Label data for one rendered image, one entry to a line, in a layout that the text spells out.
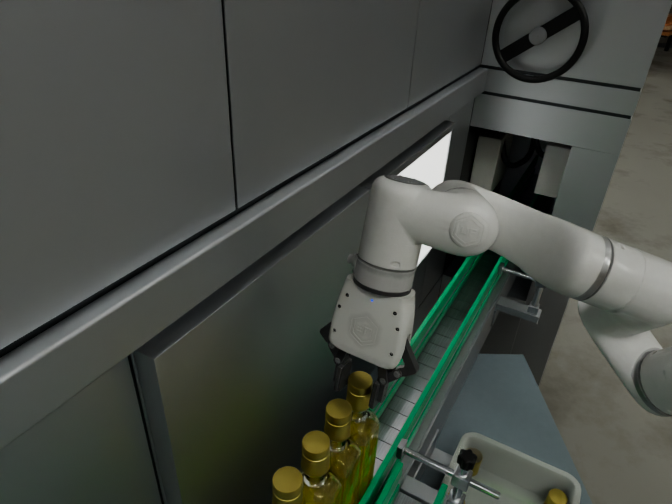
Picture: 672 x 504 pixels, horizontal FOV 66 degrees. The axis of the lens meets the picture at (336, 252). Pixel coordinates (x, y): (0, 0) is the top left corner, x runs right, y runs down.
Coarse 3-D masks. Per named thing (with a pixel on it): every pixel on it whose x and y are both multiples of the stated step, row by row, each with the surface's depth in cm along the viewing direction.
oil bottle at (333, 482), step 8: (328, 472) 66; (328, 480) 65; (336, 480) 66; (304, 488) 64; (312, 488) 64; (320, 488) 64; (328, 488) 64; (336, 488) 65; (304, 496) 64; (312, 496) 63; (320, 496) 63; (328, 496) 64; (336, 496) 66
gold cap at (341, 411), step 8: (336, 400) 67; (344, 400) 67; (328, 408) 66; (336, 408) 66; (344, 408) 66; (328, 416) 65; (336, 416) 65; (344, 416) 65; (328, 424) 66; (336, 424) 65; (344, 424) 65; (328, 432) 66; (336, 432) 66; (344, 432) 66; (336, 440) 66; (344, 440) 67
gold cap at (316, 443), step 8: (312, 432) 62; (320, 432) 62; (304, 440) 61; (312, 440) 61; (320, 440) 61; (328, 440) 61; (304, 448) 60; (312, 448) 60; (320, 448) 60; (328, 448) 61; (304, 456) 61; (312, 456) 60; (320, 456) 60; (328, 456) 62; (304, 464) 62; (312, 464) 61; (320, 464) 61; (328, 464) 63; (304, 472) 62; (312, 472) 62; (320, 472) 62
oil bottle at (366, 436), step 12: (372, 420) 74; (360, 432) 72; (372, 432) 74; (360, 444) 72; (372, 444) 75; (372, 456) 78; (360, 468) 75; (372, 468) 80; (360, 480) 76; (360, 492) 78
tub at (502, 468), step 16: (464, 448) 101; (480, 448) 103; (496, 448) 101; (512, 448) 100; (480, 464) 104; (496, 464) 102; (512, 464) 100; (528, 464) 98; (544, 464) 97; (448, 480) 94; (480, 480) 102; (496, 480) 102; (512, 480) 102; (528, 480) 100; (544, 480) 98; (560, 480) 96; (576, 480) 95; (480, 496) 99; (512, 496) 99; (528, 496) 99; (544, 496) 99; (576, 496) 92
